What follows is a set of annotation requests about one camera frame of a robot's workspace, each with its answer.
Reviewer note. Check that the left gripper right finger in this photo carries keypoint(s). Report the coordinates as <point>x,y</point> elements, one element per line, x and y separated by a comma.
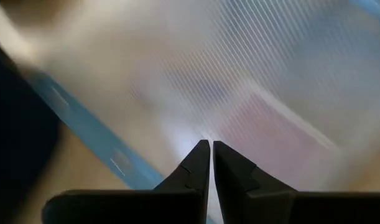
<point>239,186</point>

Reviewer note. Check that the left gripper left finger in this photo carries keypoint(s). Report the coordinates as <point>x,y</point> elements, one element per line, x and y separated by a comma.
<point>196,168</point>

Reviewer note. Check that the dark blue mesh bag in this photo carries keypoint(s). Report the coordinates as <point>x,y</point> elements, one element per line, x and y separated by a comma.
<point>208,62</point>

